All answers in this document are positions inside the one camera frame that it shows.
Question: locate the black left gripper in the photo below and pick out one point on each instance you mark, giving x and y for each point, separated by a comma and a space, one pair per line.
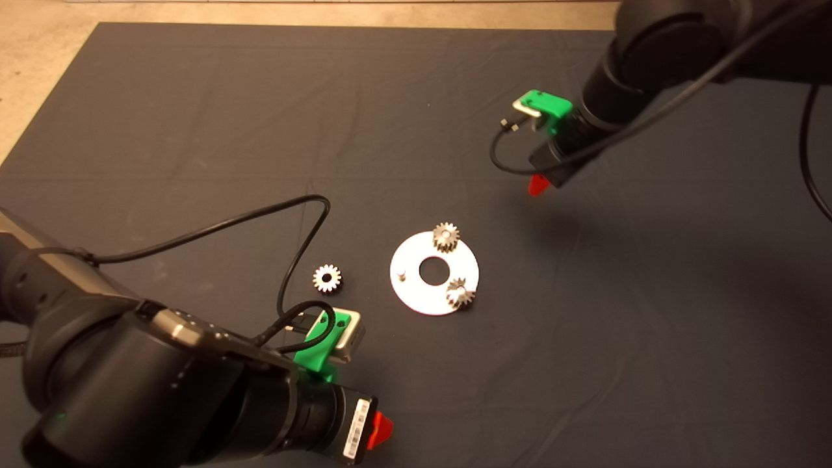
325, 426

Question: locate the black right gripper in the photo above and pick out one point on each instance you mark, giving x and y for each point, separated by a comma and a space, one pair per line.
565, 149

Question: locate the small steel planetary gear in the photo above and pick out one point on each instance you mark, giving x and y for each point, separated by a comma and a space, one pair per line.
461, 298
327, 271
446, 244

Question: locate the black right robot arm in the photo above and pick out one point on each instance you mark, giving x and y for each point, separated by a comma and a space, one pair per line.
669, 39

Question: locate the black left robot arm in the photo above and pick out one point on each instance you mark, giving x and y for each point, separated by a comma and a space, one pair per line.
130, 396

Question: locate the round metal carrier plate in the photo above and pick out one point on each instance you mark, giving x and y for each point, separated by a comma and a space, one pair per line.
416, 296

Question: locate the dark grey table cloth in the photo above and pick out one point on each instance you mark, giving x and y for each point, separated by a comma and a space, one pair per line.
416, 97

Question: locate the green right camera mount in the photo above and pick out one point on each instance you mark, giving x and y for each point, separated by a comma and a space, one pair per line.
552, 107

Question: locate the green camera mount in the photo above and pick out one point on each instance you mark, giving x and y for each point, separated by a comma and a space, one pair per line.
552, 107
315, 351

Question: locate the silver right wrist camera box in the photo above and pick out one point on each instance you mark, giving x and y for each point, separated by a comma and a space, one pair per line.
523, 107

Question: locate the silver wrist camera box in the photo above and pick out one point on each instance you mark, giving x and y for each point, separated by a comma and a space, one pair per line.
523, 107
351, 337

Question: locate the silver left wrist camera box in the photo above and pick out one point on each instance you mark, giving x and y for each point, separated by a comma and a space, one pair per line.
351, 337

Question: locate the green left camera mount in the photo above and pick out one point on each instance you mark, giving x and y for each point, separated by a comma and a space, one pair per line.
315, 351

